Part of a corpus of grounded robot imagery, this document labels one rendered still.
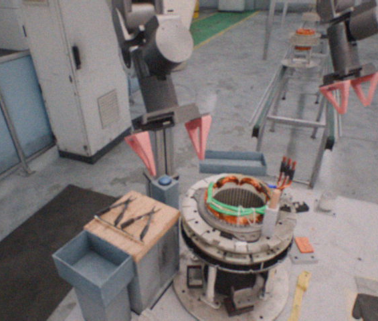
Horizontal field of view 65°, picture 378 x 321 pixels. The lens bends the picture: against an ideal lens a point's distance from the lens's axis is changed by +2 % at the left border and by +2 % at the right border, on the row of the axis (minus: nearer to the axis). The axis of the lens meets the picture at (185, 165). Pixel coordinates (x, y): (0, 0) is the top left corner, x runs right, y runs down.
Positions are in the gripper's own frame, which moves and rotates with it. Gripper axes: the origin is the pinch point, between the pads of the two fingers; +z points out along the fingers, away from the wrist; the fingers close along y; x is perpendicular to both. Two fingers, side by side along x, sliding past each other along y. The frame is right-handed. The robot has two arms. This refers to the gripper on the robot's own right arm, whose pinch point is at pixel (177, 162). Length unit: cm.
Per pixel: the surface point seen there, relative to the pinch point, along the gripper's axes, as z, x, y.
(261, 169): 16, 37, 49
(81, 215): 41, 205, -1
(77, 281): 23.9, 30.0, -20.3
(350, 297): 60, 15, 53
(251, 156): 12, 46, 53
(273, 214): 19.6, 7.0, 23.9
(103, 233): 16.1, 34.8, -10.8
